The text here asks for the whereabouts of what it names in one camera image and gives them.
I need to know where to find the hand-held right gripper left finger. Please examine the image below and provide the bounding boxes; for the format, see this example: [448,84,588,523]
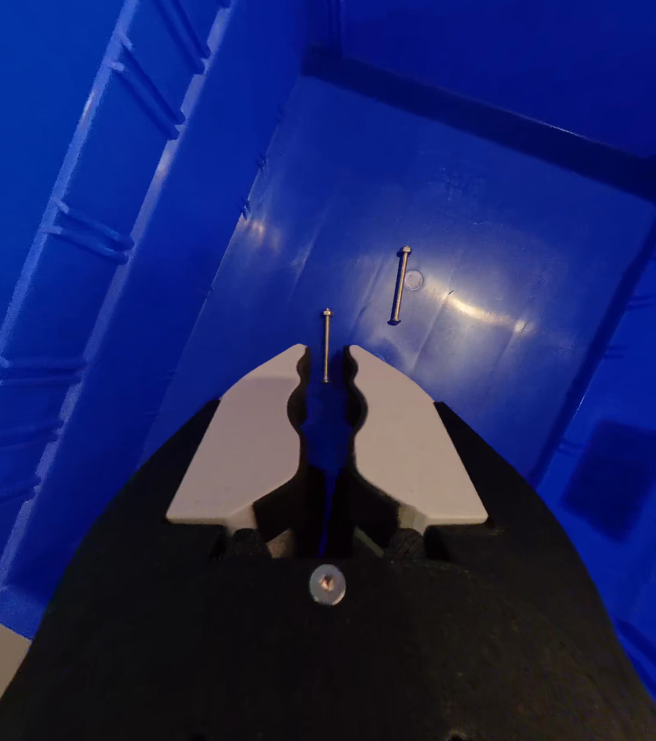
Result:
[164,344,311,526]

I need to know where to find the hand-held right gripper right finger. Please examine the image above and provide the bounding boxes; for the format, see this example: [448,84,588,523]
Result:
[343,344,490,526]

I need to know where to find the long metal bolt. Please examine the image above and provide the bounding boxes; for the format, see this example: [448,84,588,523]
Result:
[321,308,334,384]
[387,245,413,326]

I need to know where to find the blue plastic storage bin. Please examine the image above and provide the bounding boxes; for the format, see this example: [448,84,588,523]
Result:
[0,0,656,741]

